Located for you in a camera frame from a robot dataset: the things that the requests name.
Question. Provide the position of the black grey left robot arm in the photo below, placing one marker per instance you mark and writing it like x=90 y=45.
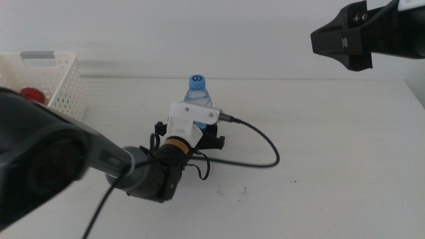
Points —
x=40 y=156

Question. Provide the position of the white perforated plastic basket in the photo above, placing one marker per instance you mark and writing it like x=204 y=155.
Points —
x=66 y=89

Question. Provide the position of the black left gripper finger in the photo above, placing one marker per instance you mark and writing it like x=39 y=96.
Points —
x=160 y=129
x=212 y=129

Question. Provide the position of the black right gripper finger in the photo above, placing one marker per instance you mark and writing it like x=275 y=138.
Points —
x=338 y=43

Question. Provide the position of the red soda can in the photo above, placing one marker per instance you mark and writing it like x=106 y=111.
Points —
x=31 y=94

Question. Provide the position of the clear water bottle blue cap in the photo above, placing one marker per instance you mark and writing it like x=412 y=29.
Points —
x=198 y=94

